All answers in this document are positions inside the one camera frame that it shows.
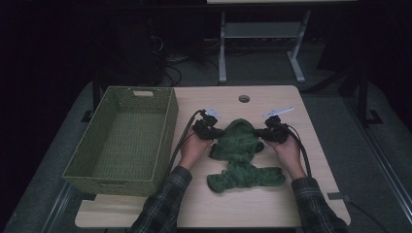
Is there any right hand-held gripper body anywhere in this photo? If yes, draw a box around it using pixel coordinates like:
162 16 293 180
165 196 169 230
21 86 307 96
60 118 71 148
262 106 295 146

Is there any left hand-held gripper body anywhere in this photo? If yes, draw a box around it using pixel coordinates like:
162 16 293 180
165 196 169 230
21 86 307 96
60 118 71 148
192 108 223 141

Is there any green knit garment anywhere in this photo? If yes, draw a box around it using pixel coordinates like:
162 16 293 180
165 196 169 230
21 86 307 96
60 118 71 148
206 117 287 194

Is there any person's right hand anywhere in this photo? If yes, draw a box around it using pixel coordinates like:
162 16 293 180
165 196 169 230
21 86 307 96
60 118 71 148
264 135 308 181

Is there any person's left hand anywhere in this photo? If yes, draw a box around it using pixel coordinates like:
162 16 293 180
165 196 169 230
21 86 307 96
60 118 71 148
179 130 214 172

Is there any green woven basket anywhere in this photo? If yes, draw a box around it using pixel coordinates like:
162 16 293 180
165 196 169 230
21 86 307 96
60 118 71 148
61 85 180 198

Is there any grey tape strip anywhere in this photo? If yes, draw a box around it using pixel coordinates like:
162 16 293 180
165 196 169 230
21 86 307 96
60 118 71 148
326 191 353 202

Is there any white metal stand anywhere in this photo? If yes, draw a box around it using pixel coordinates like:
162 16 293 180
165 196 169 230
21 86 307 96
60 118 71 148
217 9 312 84

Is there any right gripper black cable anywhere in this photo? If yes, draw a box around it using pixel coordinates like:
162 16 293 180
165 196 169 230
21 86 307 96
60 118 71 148
284 123 313 179

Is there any tangle of floor cables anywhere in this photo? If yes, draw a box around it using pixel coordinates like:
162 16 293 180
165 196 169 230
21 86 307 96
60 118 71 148
147 34 222 87

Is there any black stand post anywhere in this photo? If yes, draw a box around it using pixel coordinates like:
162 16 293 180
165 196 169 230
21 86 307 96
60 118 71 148
355 67 385 128

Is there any metal floor rail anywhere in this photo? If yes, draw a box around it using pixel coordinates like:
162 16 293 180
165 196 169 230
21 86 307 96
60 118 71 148
40 180 77 233
342 96 412 225

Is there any thin black floor cable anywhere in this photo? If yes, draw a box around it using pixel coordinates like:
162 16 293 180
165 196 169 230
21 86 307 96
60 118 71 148
347 200 392 233

